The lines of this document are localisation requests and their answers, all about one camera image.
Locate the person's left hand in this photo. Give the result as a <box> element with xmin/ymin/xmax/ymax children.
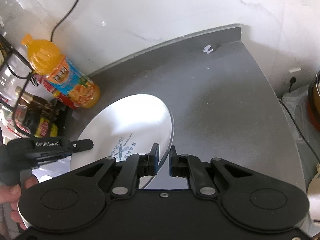
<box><xmin>1</xmin><ymin>171</ymin><xmax>39</xmax><ymax>239</ymax></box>

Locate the small white clip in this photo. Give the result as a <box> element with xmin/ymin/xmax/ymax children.
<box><xmin>202</xmin><ymin>45</ymin><xmax>213</xmax><ymax>55</ymax></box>

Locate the upper red drink can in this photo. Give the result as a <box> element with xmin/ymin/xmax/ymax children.
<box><xmin>34</xmin><ymin>74</ymin><xmax>56</xmax><ymax>94</ymax></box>

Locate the black power cable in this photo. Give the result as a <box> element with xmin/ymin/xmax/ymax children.
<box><xmin>49</xmin><ymin>0</ymin><xmax>87</xmax><ymax>42</ymax></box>

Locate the orange juice bottle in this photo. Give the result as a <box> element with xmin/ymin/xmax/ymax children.
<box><xmin>21</xmin><ymin>34</ymin><xmax>100</xmax><ymax>108</ymax></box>

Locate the soy sauce bottle red handle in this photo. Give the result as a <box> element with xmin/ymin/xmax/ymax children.
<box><xmin>15</xmin><ymin>86</ymin><xmax>58</xmax><ymax>137</ymax></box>

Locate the black metal shelf rack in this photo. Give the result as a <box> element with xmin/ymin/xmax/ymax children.
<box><xmin>1</xmin><ymin>36</ymin><xmax>34</xmax><ymax>137</ymax></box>

